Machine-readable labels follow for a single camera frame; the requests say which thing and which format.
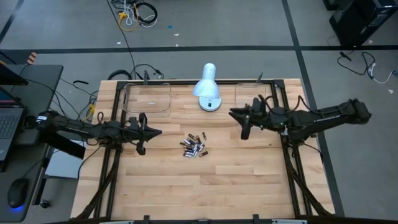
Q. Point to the black laptop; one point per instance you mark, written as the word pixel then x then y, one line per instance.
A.
pixel 9 124

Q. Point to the black round knob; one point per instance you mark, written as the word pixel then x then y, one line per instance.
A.
pixel 45 203

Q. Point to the white desk lamp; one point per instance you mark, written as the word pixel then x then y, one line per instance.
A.
pixel 206 87

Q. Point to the small black box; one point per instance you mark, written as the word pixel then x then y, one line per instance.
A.
pixel 29 122

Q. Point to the white flat panel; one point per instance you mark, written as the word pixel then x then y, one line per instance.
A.
pixel 62 165

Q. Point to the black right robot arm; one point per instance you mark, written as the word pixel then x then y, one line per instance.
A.
pixel 329 116

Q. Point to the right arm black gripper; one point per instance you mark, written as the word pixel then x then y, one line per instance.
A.
pixel 264 119

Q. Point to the yellow plug connector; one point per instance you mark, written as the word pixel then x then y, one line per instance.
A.
pixel 91 109

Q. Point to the black computer tower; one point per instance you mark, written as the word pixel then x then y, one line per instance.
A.
pixel 357 21

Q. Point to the black computer mouse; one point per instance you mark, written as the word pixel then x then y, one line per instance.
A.
pixel 17 193

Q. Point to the black slanted beam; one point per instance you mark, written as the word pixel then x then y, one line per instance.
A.
pixel 68 147

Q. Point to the clear plastic bin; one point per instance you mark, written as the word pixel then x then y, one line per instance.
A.
pixel 149 93
pixel 248 91

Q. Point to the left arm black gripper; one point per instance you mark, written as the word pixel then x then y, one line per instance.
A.
pixel 136 130

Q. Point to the dark grey side desk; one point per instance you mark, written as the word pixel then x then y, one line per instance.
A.
pixel 40 93

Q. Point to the black monitor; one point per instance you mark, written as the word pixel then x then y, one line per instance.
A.
pixel 9 77

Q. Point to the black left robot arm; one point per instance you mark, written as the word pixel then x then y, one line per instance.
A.
pixel 77 127

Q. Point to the copper black battery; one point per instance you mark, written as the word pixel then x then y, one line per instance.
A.
pixel 198 139
pixel 191 136
pixel 203 153
pixel 204 136
pixel 183 144

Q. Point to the orange striped object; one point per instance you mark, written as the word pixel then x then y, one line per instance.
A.
pixel 31 58

